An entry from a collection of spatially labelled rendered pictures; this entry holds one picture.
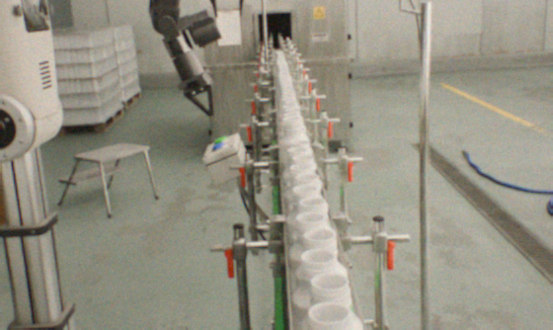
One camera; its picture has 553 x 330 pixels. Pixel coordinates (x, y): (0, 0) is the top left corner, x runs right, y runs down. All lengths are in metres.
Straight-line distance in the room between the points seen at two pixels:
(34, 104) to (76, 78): 6.00
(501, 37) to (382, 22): 2.12
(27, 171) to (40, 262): 0.22
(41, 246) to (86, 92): 5.93
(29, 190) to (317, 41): 4.27
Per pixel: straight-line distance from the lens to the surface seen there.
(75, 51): 7.42
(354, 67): 11.18
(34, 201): 1.55
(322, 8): 5.55
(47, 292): 1.62
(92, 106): 7.46
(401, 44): 11.32
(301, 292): 0.65
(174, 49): 1.38
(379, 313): 0.96
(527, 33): 11.97
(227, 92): 5.60
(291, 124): 1.18
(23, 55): 1.43
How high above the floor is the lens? 1.43
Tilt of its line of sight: 13 degrees down
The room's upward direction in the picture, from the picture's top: 3 degrees counter-clockwise
